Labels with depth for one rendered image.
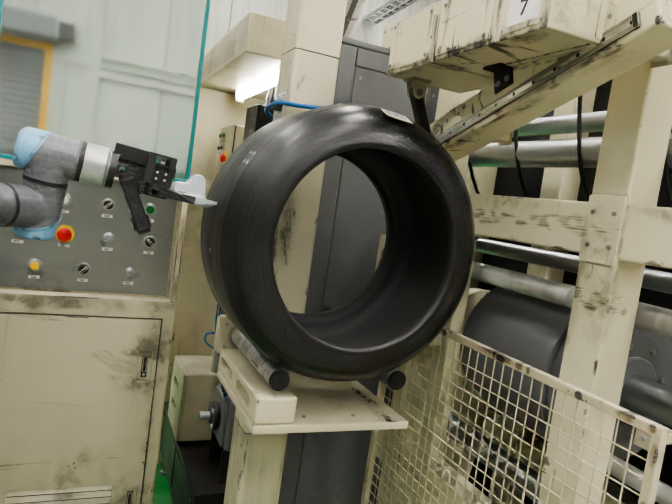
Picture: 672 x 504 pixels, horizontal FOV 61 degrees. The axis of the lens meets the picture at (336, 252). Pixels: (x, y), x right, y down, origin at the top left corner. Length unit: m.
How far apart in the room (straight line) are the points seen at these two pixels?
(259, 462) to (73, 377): 0.62
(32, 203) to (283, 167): 0.44
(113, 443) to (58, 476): 0.17
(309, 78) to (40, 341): 1.07
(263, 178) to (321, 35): 0.60
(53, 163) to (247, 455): 0.95
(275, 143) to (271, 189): 0.09
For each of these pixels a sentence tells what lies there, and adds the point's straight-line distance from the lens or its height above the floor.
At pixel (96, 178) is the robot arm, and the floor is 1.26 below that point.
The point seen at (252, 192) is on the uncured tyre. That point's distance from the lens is 1.10.
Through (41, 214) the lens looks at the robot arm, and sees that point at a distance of 1.14.
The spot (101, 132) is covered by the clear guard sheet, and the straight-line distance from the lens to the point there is 1.84.
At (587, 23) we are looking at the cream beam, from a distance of 1.22.
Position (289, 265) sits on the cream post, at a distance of 1.55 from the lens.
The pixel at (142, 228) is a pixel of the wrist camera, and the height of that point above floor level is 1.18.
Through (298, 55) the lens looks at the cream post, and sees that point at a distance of 1.57.
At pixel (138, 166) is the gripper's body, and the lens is 1.16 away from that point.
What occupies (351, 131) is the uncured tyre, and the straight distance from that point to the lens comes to 1.15.
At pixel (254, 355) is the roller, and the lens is 1.33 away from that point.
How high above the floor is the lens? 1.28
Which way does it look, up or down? 5 degrees down
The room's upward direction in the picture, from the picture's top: 8 degrees clockwise
